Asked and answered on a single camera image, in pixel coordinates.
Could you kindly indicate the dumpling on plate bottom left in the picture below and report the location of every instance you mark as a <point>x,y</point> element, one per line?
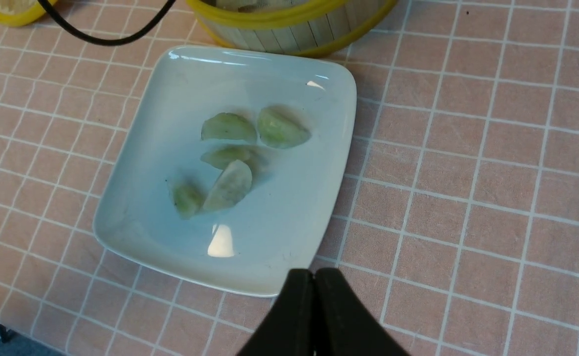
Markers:
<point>187,199</point>

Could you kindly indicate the pink checkered tablecloth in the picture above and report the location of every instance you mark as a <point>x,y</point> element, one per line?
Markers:
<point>457,223</point>

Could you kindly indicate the dumpling on plate middle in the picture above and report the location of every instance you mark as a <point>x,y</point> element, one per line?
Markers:
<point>222,156</point>

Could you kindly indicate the bamboo steamer lid yellow rim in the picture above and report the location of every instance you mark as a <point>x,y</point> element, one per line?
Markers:
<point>19,13</point>

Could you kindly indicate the bamboo steamer basket yellow rim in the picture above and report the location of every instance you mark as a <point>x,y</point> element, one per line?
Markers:
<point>306,28</point>

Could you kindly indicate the dumpling on plate upper left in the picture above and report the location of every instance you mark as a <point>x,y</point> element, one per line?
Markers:
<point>229,126</point>

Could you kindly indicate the white square plate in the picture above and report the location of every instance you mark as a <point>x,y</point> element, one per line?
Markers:
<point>247,249</point>

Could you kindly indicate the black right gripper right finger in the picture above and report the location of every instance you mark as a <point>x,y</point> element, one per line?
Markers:
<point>345,327</point>

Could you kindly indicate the pale dumpling on plate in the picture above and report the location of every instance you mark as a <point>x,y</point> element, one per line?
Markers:
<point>233,184</point>

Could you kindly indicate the dumpling on plate upper right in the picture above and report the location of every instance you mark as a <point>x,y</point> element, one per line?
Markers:
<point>279,131</point>

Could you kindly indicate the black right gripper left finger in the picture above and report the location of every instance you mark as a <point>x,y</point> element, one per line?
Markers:
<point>286,330</point>

